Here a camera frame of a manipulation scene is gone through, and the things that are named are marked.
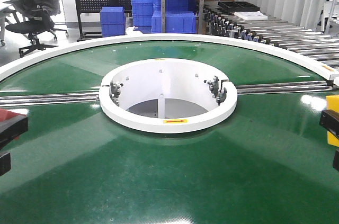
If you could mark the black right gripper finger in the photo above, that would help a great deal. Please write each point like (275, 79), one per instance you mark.
(329, 120)
(336, 160)

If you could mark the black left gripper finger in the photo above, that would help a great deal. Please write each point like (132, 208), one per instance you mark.
(12, 128)
(5, 162)

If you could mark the yellow toy brick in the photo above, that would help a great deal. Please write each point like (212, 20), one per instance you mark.
(332, 106)

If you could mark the red cube block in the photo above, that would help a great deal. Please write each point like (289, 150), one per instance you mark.
(6, 114)

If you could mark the left steel roller bar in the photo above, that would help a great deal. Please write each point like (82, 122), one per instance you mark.
(27, 100)

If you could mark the steel roller bar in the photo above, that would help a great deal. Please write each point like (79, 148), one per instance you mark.
(290, 87)
(27, 100)

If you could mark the white outer conveyor rim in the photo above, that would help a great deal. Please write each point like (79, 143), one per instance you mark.
(317, 67)

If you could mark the metal roller conveyor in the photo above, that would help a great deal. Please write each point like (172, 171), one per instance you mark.
(274, 32)

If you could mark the right steel roller bar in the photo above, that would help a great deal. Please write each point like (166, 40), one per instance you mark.
(290, 87)

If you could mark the black office chair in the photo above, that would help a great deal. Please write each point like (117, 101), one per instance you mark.
(32, 27)

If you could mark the white flat tray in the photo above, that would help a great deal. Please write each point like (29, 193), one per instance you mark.
(251, 16)

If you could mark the black compartment tray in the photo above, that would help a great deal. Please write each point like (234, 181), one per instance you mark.
(229, 6)

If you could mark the small blue crate stack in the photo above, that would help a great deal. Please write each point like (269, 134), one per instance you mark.
(113, 21)

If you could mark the yellow arrow warning label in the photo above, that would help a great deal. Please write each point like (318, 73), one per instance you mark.
(175, 121)

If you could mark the large blue crate front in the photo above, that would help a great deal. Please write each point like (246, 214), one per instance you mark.
(176, 22)

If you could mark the tall blue crate stack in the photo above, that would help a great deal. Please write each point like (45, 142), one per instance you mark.
(147, 16)

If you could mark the white inner ring housing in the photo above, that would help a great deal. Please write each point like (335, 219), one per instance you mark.
(141, 94)

